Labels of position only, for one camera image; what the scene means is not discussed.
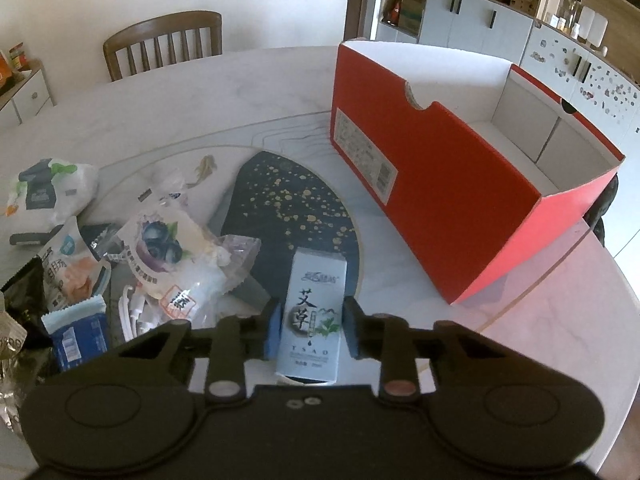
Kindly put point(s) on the white green tissue pack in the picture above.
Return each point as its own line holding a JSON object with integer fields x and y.
{"x": 43, "y": 196}

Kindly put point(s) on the blue wet wipe packet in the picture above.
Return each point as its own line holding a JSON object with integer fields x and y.
{"x": 79, "y": 333}

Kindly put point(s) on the white orange snack packet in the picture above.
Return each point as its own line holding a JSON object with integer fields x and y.
{"x": 71, "y": 273}

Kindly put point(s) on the white sideboard with drawers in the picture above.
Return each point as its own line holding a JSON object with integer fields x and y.
{"x": 27, "y": 99}

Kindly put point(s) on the blueberry bread package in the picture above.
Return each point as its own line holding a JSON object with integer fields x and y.
{"x": 181, "y": 266}

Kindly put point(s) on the red cardboard box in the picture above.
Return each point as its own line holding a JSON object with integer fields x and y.
{"x": 477, "y": 163}

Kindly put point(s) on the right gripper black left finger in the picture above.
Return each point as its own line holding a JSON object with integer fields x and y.
{"x": 174, "y": 347}

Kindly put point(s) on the white cabinet wall unit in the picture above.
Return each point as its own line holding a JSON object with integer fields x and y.
{"x": 586, "y": 51}

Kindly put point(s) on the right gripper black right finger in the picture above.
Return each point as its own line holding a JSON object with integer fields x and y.
{"x": 397, "y": 346}

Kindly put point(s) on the light blue mugwort box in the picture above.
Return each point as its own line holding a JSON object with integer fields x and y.
{"x": 312, "y": 318}

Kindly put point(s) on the dark blue gold-speckled mat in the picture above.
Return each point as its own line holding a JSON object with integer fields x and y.
{"x": 287, "y": 206}

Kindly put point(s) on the brown wooden chair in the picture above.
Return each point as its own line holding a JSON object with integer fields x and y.
{"x": 163, "y": 41}

